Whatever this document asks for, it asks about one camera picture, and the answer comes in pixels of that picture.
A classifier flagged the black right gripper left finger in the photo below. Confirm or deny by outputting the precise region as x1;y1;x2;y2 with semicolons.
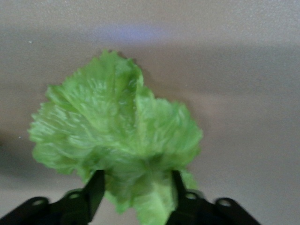
0;170;105;225

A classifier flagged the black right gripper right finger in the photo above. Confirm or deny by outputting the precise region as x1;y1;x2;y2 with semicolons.
168;170;262;225

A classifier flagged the green lettuce leaf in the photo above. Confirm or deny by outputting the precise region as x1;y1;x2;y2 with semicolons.
27;49;203;225

